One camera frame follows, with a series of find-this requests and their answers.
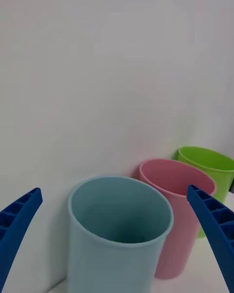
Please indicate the pale blue plastic bin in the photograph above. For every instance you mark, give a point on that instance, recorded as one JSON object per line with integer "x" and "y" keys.
{"x": 109, "y": 261}

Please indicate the pink plastic bin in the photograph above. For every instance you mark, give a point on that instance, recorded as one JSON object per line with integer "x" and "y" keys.
{"x": 175, "y": 178}

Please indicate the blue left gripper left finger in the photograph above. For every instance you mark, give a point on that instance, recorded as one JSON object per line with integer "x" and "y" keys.
{"x": 17, "y": 222}

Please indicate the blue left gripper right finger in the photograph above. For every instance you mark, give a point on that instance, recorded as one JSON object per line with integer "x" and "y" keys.
{"x": 214, "y": 222}

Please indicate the green plastic bin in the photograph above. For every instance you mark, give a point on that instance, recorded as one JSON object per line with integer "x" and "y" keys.
{"x": 212, "y": 163}

